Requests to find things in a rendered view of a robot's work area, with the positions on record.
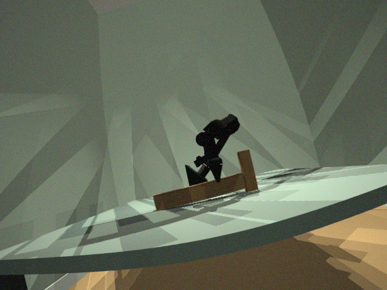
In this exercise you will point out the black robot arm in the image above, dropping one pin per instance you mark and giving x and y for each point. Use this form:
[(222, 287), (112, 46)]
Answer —
[(219, 129)]

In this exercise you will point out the brown wooden post with slot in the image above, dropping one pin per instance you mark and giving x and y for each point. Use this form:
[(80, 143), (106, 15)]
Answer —
[(246, 166)]

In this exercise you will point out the wooden board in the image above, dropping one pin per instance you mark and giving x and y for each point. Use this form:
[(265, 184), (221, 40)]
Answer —
[(199, 192)]

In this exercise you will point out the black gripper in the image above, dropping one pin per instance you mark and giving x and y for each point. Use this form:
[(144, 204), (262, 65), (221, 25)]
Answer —
[(214, 162)]

